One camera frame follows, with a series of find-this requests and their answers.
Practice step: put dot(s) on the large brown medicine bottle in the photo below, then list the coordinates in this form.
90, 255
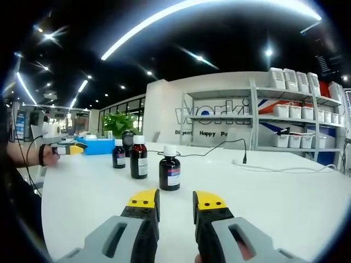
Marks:
138, 159

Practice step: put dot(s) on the row of tall white bins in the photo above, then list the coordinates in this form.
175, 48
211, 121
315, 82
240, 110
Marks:
290, 79

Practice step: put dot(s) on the person's dark clothing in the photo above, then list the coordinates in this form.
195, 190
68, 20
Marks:
19, 189

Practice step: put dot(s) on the blue box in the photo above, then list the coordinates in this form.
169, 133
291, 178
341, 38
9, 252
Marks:
98, 146

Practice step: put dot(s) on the black wristband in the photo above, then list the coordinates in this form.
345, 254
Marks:
41, 155

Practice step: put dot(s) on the brown medicine bottle white cap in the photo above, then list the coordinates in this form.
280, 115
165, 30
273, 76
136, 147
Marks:
170, 170
119, 154

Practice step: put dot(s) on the rows of white lidded boxes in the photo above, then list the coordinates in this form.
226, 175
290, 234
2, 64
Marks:
296, 112

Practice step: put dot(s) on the green potted plant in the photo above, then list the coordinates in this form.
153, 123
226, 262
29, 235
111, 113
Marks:
118, 123

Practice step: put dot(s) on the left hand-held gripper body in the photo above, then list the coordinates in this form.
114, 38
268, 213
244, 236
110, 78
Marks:
52, 130

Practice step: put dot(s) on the empty grey metal shelf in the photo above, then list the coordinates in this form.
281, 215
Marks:
219, 117

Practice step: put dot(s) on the grey metal shelf with bins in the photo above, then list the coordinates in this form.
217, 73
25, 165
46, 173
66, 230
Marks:
315, 120

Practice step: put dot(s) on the person's left hand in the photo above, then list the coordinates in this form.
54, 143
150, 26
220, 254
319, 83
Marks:
50, 158

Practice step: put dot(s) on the person's right hand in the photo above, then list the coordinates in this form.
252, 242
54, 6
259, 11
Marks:
197, 259

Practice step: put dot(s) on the white table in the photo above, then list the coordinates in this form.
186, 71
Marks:
246, 197

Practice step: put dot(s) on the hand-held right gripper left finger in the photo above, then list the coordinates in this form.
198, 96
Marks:
120, 235

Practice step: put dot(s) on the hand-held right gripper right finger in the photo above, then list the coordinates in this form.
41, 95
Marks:
230, 235

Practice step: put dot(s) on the black rounded device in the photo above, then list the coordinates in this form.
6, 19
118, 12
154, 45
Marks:
127, 141

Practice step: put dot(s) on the long ceiling light strip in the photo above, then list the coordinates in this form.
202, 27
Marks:
175, 20

